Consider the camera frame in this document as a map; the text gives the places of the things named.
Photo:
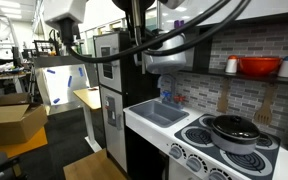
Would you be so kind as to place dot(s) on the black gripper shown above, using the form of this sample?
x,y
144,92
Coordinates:
x,y
129,21

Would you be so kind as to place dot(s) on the fridge door with chalkboard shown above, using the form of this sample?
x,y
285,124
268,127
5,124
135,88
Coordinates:
x,y
117,73

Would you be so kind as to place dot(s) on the grey sink basin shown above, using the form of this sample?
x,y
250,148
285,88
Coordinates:
x,y
157,115

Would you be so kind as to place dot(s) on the fridge door with dispenser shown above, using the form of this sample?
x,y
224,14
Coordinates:
x,y
115,146

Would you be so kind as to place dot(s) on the grey pot with black lid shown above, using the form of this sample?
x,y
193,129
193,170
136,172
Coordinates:
x,y
234,133

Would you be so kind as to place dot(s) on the small purple block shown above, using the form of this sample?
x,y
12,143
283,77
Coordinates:
x,y
176,24
181,24

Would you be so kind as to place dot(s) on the black notes chalkboard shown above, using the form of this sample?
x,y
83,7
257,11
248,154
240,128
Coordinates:
x,y
106,68

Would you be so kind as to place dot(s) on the blue tape strip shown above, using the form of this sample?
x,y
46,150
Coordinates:
x,y
50,71
56,100
81,72
69,81

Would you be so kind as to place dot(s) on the grey toy faucet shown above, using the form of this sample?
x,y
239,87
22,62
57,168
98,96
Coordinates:
x,y
170,83

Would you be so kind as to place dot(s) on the small red object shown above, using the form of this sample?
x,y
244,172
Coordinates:
x,y
93,89

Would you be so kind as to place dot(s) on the light wood desk white legs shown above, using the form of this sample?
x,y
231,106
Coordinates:
x,y
87,96

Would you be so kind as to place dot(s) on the grey water dispenser panel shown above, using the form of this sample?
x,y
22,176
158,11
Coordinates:
x,y
110,111

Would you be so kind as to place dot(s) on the grey metal panel stand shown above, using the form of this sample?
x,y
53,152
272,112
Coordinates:
x,y
60,90

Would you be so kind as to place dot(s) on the white shaker with orange cap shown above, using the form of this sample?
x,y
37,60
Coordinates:
x,y
231,65

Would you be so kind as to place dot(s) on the white toy kitchen unit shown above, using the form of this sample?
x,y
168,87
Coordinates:
x,y
150,133

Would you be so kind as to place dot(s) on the wooden spoon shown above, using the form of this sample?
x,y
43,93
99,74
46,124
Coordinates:
x,y
223,103

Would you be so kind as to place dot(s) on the red bowl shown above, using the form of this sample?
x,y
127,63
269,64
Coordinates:
x,y
259,66

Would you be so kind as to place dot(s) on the cluttered background workbench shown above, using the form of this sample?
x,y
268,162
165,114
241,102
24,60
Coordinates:
x,y
4,76

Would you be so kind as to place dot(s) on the grey stove knob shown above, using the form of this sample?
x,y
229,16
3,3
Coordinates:
x,y
217,175
194,164
176,152

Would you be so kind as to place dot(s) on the wooden base board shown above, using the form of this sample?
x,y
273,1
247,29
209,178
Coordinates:
x,y
90,166

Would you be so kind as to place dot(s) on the cardboard box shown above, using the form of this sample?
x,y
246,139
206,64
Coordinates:
x,y
10,123

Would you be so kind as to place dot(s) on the yellow floor mat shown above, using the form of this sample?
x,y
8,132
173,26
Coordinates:
x,y
24,146

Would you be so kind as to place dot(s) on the wooden slotted spatula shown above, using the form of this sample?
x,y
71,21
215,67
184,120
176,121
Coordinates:
x,y
264,115

